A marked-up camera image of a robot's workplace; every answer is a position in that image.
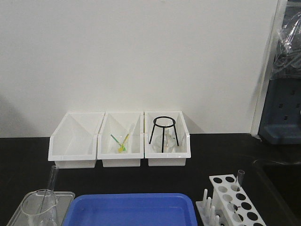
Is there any long clear test tube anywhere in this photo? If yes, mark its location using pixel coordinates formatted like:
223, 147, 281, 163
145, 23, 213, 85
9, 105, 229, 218
39, 165, 59, 213

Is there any short test tube in rack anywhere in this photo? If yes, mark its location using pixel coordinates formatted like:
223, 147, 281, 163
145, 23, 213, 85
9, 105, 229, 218
236, 169, 245, 191

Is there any white test tube rack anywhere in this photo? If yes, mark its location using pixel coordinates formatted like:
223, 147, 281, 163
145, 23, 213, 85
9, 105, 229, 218
196, 174, 266, 226

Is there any grey pegboard drying rack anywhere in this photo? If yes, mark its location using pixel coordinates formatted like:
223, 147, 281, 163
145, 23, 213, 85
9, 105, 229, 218
258, 0, 301, 145

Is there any clear plastic pipette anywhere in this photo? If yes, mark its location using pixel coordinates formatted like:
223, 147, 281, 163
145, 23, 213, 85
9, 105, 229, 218
122, 124, 135, 145

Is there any right white storage bin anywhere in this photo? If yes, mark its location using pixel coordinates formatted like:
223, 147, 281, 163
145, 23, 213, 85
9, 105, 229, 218
144, 111, 191, 166

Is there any white storage bin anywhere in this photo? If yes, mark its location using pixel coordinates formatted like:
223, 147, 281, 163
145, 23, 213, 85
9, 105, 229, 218
144, 111, 191, 166
97, 112, 144, 167
48, 112, 105, 169

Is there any clear glassware in bin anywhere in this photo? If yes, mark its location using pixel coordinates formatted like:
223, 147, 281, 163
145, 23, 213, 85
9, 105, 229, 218
151, 129, 183, 153

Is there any middle white storage bin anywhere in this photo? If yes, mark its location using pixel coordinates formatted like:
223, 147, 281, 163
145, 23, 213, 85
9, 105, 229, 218
97, 112, 144, 167

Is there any left white storage bin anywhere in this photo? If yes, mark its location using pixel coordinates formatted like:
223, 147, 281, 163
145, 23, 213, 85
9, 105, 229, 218
48, 112, 105, 169

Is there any blue plastic tray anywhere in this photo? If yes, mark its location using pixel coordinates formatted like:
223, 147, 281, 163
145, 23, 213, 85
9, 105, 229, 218
63, 193, 198, 226

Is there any grey metal tray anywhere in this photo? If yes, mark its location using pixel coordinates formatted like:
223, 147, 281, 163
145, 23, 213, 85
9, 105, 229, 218
7, 191, 75, 226

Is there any clear glass beaker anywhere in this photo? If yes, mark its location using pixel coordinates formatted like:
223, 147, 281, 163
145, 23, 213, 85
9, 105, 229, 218
21, 189, 59, 226

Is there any clear plastic bag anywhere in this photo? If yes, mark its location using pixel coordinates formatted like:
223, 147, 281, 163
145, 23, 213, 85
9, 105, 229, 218
271, 2, 301, 80

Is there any black sink basin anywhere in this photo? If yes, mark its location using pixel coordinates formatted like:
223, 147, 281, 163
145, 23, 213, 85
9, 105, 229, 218
253, 159, 301, 226

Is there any black wire tripod stand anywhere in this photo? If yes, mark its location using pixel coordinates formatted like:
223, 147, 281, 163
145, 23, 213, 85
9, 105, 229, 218
149, 116, 179, 145

